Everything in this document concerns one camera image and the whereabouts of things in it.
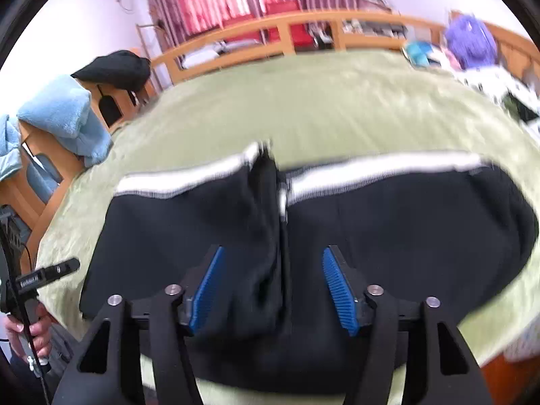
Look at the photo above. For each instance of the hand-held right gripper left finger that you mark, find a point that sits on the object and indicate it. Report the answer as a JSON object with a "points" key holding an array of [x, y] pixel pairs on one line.
{"points": [[206, 291]]}

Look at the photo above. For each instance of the white floral quilt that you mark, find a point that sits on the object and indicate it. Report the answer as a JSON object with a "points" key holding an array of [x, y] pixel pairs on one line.
{"points": [[481, 78]]}

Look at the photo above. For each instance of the cluttered desk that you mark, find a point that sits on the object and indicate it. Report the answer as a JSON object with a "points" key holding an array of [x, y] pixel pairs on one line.
{"points": [[371, 25]]}

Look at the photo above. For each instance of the wooden bed frame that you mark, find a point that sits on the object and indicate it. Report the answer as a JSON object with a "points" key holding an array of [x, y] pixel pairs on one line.
{"points": [[287, 25]]}

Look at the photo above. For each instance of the black garment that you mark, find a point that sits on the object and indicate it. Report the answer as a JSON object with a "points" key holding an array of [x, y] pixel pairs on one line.
{"points": [[114, 69]]}

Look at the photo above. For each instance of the black pants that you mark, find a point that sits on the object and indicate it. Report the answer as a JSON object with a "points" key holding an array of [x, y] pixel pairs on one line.
{"points": [[379, 240]]}

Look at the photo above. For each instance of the person's grey clothing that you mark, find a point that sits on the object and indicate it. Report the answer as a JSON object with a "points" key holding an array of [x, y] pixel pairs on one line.
{"points": [[63, 346]]}

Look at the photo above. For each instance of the person's left hand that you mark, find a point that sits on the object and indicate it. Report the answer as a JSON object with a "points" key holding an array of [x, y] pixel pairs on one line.
{"points": [[41, 329]]}

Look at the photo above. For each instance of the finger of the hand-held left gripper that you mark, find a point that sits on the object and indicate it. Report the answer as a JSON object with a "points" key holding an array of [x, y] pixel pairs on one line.
{"points": [[50, 273]]}

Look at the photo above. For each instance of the geometric print pillow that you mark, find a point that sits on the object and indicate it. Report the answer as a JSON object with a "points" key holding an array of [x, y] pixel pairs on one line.
{"points": [[417, 52]]}

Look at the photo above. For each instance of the red chair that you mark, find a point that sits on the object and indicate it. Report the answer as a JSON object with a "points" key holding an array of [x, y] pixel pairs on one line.
{"points": [[287, 8], [240, 25]]}

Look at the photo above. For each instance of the wooden coat rack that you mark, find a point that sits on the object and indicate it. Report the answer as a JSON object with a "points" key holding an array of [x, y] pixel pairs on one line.
{"points": [[141, 38]]}

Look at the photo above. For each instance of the purple plush toy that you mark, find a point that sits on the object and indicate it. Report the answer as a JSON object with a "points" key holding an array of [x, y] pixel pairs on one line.
{"points": [[470, 38]]}

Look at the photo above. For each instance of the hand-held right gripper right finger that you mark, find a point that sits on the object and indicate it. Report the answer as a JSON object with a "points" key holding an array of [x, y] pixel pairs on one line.
{"points": [[339, 291]]}

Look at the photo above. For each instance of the green fleece blanket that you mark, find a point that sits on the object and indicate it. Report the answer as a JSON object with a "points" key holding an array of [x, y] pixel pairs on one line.
{"points": [[316, 101]]}

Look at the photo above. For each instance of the light blue fleece garment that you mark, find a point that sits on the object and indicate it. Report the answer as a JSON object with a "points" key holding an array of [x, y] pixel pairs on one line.
{"points": [[8, 152], [63, 109]]}

